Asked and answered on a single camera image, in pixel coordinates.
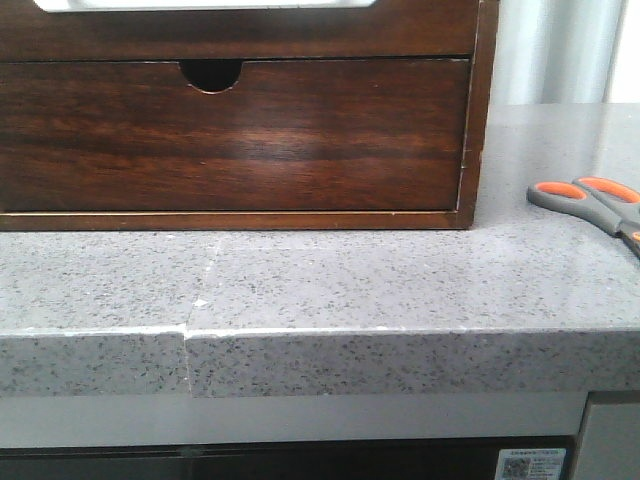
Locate dark wooden drawer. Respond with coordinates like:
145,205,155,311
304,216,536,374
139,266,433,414
1,59,469,212
1,1,480,62

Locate dark wooden drawer cabinet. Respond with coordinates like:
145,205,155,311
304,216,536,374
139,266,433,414
1,1,499,231

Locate grey orange handled scissors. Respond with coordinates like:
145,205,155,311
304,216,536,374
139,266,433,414
526,176,639,257

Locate dark under-counter appliance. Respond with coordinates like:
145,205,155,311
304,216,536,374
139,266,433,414
1,436,575,479

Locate grey window curtain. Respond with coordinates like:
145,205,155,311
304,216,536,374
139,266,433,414
491,1,628,105

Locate white QR code sticker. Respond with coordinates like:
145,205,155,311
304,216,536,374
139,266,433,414
494,448,567,480

